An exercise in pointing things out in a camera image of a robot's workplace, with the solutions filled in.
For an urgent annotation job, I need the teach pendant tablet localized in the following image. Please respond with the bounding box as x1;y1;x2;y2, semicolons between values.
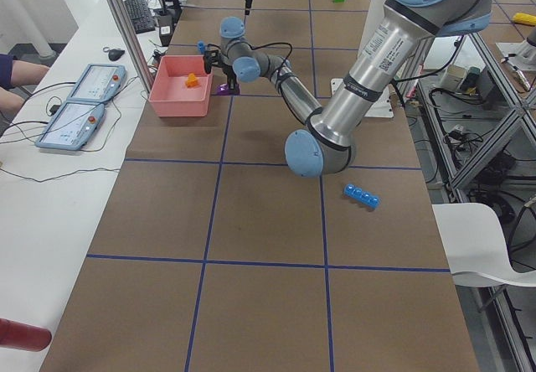
68;64;126;103
35;101;106;151

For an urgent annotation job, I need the red cylinder bottle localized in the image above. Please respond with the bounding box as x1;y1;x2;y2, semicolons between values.
1;318;52;352

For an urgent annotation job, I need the orange toy block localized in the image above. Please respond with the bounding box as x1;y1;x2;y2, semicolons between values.
185;73;199;88

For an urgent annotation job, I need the white chair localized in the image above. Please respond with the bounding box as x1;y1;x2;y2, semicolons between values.
432;203;535;287

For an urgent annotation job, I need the pink plastic box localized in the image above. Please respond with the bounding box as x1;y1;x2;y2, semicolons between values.
148;55;213;117

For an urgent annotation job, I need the aluminium frame post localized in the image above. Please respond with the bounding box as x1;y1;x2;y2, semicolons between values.
106;0;154;95

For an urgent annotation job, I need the lower teach pendant tablet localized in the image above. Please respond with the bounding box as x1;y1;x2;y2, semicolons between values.
35;101;106;151

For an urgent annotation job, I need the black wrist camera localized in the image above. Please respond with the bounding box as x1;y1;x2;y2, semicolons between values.
203;48;221;75

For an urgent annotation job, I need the black computer mouse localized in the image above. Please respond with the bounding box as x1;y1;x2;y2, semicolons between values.
107;49;125;62

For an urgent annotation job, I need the upper teach pendant tablet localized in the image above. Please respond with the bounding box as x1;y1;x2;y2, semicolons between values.
68;64;126;103

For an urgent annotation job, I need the purple toy block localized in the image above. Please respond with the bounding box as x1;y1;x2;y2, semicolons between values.
216;85;232;96

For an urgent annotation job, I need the black keyboard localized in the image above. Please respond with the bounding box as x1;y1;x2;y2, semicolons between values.
124;0;155;34

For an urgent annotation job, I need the long blue toy block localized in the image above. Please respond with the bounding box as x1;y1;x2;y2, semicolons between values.
343;183;380;209

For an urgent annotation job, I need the person forearm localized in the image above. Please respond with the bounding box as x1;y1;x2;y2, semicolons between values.
1;54;49;115

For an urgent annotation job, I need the yellow toy block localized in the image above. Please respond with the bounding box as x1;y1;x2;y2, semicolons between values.
512;13;536;27

